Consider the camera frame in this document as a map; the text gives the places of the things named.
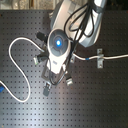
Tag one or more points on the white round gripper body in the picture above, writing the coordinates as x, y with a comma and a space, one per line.
57, 51

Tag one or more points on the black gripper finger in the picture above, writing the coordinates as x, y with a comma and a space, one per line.
47, 88
69, 81

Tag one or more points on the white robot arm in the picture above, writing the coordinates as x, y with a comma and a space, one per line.
71, 25

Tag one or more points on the metal cable clip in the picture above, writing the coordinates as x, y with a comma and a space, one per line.
100, 58

